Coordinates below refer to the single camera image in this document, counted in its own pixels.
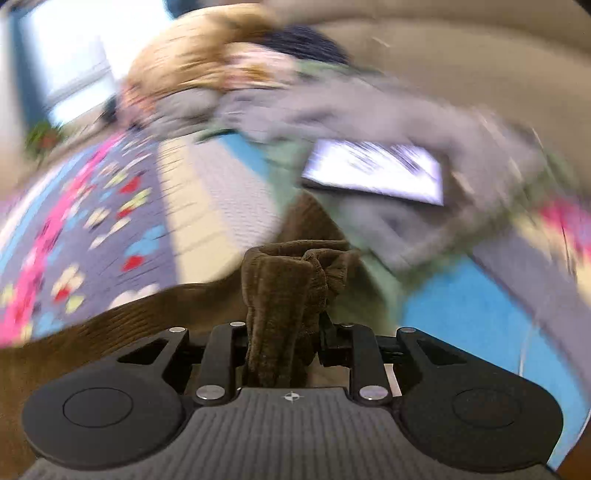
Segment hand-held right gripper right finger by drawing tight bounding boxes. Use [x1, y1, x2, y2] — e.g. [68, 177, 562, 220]
[318, 314, 467, 407]

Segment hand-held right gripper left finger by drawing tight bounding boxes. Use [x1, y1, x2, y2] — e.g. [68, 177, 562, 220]
[117, 323, 247, 408]

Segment dark olive pants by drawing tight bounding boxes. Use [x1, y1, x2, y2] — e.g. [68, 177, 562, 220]
[0, 194, 370, 480]

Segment colourful striped bed blanket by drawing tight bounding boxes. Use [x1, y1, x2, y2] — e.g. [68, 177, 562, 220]
[0, 129, 591, 472]

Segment tablet with lit screen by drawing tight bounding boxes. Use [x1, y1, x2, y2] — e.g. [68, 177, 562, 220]
[301, 138, 445, 206]

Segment green sheet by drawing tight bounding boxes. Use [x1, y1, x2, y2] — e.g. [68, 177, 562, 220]
[194, 60, 578, 333]

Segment grey patterned quilt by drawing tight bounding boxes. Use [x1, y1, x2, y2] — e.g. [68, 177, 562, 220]
[152, 65, 555, 273]

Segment green potted plant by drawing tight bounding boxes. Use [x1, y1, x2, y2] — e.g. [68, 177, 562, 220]
[23, 120, 63, 162]

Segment beige padded headboard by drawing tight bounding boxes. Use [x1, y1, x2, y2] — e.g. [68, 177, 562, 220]
[263, 0, 591, 153]

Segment navy dotted pillow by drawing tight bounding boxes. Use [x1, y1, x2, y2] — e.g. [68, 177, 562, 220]
[259, 25, 352, 68]

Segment blue curtain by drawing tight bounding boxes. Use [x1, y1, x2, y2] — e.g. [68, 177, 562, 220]
[9, 0, 51, 132]

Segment window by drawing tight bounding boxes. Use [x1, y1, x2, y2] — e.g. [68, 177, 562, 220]
[18, 0, 176, 125]

